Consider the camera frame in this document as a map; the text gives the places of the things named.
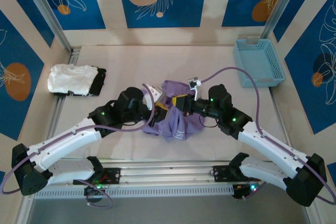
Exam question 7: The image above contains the purple t-shirt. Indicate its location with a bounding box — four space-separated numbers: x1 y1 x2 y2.
141 79 207 142

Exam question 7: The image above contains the white folded t-shirt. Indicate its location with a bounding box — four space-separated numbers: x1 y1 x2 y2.
47 63 98 96

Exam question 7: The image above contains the light blue plastic basket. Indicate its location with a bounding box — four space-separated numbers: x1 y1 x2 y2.
233 38 286 88

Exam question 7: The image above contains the right controller board green light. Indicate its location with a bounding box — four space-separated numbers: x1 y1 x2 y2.
232 182 264 200

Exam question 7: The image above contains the controller board green light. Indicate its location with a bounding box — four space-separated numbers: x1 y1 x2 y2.
232 182 264 200
83 181 109 197

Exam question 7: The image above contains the left controller board green light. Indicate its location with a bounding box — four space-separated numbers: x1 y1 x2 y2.
83 181 109 197

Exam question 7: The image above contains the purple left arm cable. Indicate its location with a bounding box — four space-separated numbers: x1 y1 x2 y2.
1 83 156 208

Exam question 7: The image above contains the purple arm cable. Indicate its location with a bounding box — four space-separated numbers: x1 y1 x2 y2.
1 83 156 208
199 66 336 206

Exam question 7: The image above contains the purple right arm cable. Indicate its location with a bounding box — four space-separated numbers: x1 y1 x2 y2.
199 66 336 206

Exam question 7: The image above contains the aluminium side rail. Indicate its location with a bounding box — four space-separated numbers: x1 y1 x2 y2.
269 87 292 146
46 47 82 141

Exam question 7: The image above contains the aluminium frame rail with arm bases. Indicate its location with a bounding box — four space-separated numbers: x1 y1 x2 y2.
49 158 289 186

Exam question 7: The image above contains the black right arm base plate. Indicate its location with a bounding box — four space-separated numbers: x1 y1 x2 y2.
213 165 261 183

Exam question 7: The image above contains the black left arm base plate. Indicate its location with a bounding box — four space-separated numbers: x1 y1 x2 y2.
101 167 121 184

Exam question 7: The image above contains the white slotted cable duct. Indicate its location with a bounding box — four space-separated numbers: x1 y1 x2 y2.
34 184 234 200

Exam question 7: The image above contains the aluminium frame post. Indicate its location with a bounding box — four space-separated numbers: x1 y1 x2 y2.
261 0 308 39
19 0 74 53

